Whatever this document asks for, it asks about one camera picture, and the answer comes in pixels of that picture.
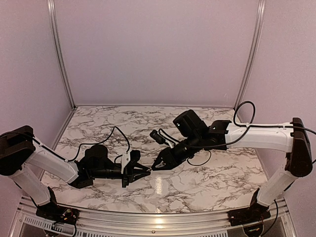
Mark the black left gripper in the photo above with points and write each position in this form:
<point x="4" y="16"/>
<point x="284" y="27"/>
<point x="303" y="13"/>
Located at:
<point x="129" y="171"/>

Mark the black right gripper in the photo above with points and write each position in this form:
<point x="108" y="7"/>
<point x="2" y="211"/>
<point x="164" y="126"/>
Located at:
<point x="168" y="156"/>

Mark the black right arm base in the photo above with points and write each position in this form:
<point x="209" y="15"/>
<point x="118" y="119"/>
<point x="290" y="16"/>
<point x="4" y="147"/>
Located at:
<point x="254" y="213"/>

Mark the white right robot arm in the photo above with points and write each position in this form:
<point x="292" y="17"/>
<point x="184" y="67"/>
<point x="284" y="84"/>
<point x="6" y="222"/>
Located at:
<point x="288" y="137"/>

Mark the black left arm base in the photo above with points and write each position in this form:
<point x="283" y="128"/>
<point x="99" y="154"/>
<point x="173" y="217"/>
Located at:
<point x="59" y="214"/>

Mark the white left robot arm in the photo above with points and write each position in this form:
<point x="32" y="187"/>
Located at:
<point x="20" y="148"/>

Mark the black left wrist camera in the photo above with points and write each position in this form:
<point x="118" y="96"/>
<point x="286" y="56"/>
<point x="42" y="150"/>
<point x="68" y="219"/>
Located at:
<point x="135" y="156"/>

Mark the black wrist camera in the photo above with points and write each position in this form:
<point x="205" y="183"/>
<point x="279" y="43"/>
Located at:
<point x="135" y="156"/>
<point x="158" y="138"/>

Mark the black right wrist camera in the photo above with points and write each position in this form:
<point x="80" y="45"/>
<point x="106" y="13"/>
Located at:
<point x="158" y="138"/>

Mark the aluminium front frame rail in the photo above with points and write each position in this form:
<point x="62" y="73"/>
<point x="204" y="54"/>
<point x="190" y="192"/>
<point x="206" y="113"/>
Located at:
<point x="99" y="223"/>

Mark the aluminium right corner post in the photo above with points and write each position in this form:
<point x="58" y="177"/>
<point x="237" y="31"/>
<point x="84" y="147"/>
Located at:
<point x="253" y="50"/>

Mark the aluminium corner post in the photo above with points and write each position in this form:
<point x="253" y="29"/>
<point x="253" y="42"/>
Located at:
<point x="59" y="53"/>
<point x="253" y="50"/>

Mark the aluminium left corner post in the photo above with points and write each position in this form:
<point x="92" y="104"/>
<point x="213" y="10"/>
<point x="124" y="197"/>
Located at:
<point x="59" y="53"/>

